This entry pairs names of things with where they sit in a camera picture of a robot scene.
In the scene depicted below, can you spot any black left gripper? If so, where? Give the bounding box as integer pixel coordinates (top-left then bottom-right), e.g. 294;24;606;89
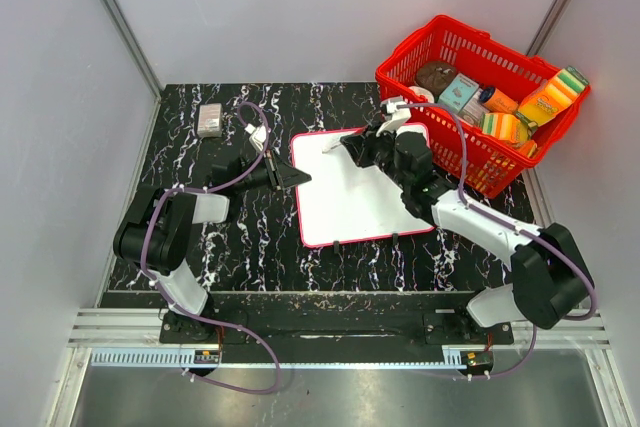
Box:
234;149;311;193

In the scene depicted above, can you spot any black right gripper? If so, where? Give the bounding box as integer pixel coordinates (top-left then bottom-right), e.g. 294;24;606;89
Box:
342;121;410;191

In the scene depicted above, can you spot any pink framed whiteboard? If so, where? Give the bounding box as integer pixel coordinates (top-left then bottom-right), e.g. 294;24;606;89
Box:
291;128;433;248

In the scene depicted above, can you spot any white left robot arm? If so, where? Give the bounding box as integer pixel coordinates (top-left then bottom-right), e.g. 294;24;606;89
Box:
113;152;312;343

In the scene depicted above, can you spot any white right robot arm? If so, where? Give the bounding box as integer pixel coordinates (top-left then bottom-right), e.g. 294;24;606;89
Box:
339;126;596;343

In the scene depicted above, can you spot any white tape roll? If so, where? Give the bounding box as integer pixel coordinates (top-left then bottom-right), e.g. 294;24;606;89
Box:
409;85;435;103

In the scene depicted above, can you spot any small pink white box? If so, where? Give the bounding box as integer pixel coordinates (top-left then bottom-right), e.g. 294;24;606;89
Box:
196;103;222;138

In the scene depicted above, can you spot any brown round bread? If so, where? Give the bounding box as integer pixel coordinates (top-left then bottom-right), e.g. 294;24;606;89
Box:
414;61;458;95

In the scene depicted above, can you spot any teal white carton box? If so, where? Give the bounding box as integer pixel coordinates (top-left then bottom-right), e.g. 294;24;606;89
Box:
438;73;485;124

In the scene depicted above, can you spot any red plastic basket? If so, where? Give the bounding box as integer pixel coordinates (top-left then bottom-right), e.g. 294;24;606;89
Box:
375;15;591;198

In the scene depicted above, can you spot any orange cylindrical can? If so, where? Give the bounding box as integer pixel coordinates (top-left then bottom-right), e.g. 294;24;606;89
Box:
479;86;519;114

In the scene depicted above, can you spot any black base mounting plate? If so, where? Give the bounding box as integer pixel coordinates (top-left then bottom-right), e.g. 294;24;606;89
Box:
159;292;514;365

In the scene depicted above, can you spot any striped sponge stack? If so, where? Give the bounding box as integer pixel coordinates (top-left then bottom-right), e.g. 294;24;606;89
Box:
480;112;531;144

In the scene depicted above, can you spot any yellow sponge pack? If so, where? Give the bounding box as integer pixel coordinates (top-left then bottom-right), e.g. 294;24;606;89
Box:
516;66;590;128

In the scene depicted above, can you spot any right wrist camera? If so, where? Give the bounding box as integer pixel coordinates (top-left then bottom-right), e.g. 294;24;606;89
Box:
376;96;411;137

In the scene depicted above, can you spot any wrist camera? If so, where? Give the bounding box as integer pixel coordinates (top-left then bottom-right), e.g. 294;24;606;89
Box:
376;96;411;137
244;123;270;153

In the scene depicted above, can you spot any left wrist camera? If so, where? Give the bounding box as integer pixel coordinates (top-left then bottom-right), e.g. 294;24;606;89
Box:
244;123;270;153

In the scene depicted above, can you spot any white slotted cable duct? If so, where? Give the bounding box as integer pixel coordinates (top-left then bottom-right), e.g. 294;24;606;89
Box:
91;347;220;368

